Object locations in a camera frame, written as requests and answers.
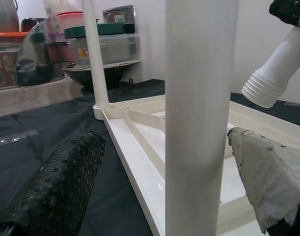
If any white plastic table leg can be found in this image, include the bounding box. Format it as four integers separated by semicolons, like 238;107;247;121
241;24;300;109
81;0;109;109
164;0;240;236

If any black plastic sheet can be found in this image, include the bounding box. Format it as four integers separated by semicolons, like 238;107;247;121
0;78;300;236

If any metal pot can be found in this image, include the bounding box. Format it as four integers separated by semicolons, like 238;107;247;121
0;0;20;32

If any pink plastic container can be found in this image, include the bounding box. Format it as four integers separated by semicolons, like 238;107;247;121
55;11;85;28

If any red printed cardboard box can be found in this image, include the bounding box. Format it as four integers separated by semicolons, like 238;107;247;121
0;50;19;90

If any orange plastic lid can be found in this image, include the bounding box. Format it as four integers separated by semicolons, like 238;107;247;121
0;31;30;39

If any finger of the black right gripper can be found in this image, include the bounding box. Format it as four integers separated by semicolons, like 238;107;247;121
269;0;300;28

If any black wok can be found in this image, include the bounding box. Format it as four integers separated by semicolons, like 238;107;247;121
62;62;136;90

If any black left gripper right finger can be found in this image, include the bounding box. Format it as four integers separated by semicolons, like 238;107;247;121
227;126;300;234

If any white plastic table top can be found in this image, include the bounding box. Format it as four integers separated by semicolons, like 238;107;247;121
92;94;300;236

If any beige cloth covered table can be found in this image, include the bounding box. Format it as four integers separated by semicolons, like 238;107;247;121
0;78;84;118

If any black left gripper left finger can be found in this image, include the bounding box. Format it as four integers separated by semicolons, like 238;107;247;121
0;131;108;236

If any clear plastic wrap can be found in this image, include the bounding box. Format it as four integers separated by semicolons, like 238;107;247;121
0;129;39;148

